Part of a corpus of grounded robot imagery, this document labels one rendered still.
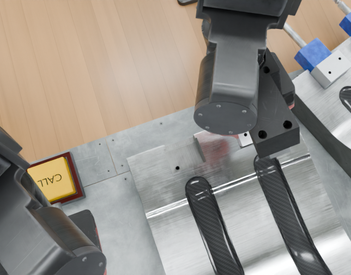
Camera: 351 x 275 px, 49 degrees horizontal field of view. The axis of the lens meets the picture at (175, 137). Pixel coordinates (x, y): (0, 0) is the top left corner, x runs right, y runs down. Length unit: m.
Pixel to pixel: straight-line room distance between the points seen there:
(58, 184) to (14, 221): 0.34
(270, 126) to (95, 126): 0.39
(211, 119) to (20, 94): 0.46
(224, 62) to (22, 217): 0.20
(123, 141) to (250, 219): 0.25
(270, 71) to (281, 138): 0.08
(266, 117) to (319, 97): 0.31
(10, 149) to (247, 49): 0.21
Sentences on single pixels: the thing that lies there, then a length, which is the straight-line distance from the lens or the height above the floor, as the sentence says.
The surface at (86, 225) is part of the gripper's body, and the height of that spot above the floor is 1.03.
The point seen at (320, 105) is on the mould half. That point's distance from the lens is 0.68.
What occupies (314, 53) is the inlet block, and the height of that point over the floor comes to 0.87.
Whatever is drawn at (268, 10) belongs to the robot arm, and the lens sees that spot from 0.35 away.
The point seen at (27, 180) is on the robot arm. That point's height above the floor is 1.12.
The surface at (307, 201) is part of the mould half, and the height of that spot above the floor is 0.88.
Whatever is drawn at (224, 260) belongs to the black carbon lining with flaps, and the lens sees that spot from 0.58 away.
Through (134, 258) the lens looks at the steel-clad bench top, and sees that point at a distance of 0.65.
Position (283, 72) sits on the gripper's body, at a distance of 0.48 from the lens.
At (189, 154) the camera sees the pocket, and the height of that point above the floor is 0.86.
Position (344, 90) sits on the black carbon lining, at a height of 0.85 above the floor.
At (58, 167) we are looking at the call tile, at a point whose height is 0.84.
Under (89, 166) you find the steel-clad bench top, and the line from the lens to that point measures 0.68.
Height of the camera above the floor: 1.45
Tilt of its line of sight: 75 degrees down
